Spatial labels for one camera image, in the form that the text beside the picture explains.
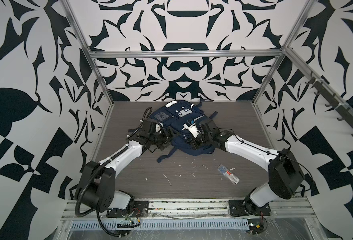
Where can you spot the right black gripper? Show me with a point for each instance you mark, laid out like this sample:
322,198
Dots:
195,144

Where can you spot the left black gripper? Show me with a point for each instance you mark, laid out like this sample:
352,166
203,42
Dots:
167,137

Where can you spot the navy blue student backpack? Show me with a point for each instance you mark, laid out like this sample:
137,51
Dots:
173,116

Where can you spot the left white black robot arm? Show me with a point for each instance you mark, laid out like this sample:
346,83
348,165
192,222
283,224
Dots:
96,188

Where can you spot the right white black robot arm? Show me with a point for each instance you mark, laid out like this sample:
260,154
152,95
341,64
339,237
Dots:
284,172

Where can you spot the clear plastic eraser case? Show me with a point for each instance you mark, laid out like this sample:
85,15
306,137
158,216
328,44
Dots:
228,174

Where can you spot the green circuit board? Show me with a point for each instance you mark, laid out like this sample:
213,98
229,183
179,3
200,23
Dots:
258,228

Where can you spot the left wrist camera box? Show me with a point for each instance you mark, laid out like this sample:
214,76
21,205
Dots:
157,127

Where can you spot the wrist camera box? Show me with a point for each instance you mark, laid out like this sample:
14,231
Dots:
192,128
157,127

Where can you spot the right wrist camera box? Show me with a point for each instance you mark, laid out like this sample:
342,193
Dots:
192,128

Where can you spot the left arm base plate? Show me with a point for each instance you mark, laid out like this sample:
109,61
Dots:
131,208

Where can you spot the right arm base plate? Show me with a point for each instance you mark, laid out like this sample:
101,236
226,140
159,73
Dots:
242,207

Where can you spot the white slotted cable duct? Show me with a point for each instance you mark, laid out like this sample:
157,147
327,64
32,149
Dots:
166,224

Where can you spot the aluminium front rail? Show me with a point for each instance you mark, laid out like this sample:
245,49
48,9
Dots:
180,209

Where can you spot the aluminium cage frame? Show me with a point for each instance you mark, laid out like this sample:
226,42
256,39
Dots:
246,60

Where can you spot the wall hook rack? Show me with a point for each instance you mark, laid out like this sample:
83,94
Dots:
334,102

